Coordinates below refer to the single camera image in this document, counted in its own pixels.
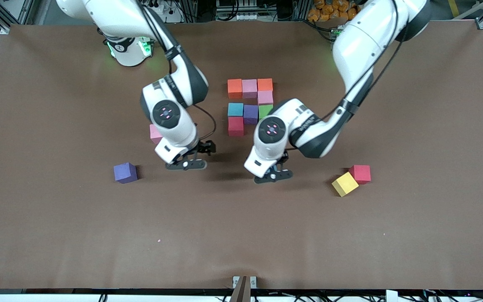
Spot red foam cube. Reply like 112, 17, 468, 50
228, 117, 244, 137
348, 164, 371, 185

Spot purple foam cube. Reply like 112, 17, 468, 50
113, 162, 138, 184
243, 105, 260, 125

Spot yellow foam cube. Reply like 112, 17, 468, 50
331, 172, 359, 198

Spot pink foam cube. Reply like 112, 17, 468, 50
149, 124, 163, 145

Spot brown table cover sheet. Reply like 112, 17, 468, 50
0, 19, 483, 291

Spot white power strip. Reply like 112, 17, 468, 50
145, 0, 183, 23

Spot black electronics unit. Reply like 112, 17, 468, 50
216, 0, 269, 21

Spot pile of orange objects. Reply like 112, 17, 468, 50
307, 0, 361, 22

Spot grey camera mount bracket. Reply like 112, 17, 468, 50
232, 275, 257, 302

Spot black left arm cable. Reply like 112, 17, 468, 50
309, 0, 410, 122

